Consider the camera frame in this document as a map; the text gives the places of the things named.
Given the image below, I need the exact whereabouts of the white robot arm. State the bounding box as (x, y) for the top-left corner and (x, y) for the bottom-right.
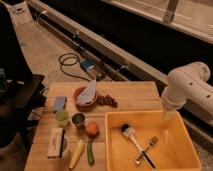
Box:
(161, 62), (213, 117)

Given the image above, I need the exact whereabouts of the white cup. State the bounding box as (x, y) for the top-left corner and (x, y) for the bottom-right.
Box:
(62, 136), (70, 158)

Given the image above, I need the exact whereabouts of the green plastic cup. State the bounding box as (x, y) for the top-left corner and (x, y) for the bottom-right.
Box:
(55, 110), (68, 127)

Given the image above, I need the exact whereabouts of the yellow plastic bin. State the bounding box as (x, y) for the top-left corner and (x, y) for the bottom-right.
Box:
(105, 111), (201, 171)

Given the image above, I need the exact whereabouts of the bunch of red grapes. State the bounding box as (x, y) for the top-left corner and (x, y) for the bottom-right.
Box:
(96, 95), (118, 107)

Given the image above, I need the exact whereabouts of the orange toy fruit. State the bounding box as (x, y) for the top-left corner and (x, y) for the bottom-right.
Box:
(86, 121), (99, 136)

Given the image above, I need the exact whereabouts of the white cloth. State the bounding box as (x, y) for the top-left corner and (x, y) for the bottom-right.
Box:
(77, 80), (96, 105)

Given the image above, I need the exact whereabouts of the brown bowl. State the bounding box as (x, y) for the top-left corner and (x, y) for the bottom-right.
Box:
(73, 86), (97, 107)

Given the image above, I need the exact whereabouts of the green toy cucumber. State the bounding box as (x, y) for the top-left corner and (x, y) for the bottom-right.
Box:
(87, 137), (95, 166)

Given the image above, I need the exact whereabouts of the yellow toy corn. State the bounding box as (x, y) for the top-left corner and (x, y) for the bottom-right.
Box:
(69, 139), (85, 170)

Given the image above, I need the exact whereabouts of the blue box on floor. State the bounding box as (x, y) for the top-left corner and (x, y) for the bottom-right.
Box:
(80, 59), (95, 71)

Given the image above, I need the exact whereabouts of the blue sponge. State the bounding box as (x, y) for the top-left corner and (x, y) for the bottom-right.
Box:
(53, 96), (67, 113)

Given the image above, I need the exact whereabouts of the black chair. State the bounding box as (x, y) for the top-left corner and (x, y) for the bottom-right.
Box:
(0, 2), (46, 148)

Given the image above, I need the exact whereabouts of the black handled knife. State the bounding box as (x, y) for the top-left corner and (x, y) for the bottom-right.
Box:
(142, 151), (156, 169)

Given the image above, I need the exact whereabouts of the black cable coil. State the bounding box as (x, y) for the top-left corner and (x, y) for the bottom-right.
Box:
(58, 52), (92, 83)

